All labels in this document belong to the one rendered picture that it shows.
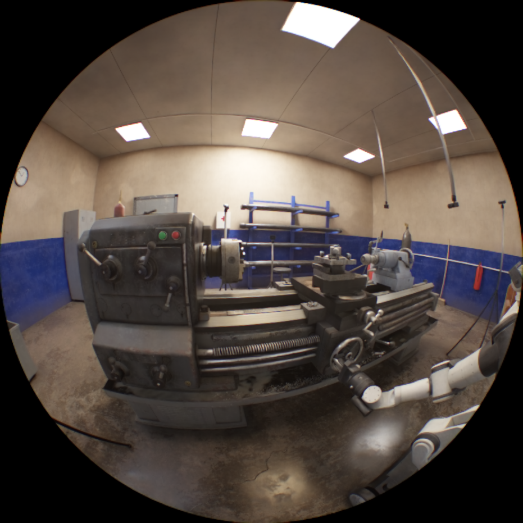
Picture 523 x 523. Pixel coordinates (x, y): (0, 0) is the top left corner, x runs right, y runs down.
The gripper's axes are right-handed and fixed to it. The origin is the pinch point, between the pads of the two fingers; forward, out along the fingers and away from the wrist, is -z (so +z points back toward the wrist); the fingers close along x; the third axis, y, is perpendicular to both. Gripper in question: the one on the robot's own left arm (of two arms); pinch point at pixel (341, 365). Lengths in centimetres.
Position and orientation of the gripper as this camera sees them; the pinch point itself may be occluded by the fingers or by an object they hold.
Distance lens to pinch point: 85.5
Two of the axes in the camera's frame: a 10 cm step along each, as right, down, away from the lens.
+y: 9.6, 1.0, 2.6
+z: 2.4, 1.5, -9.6
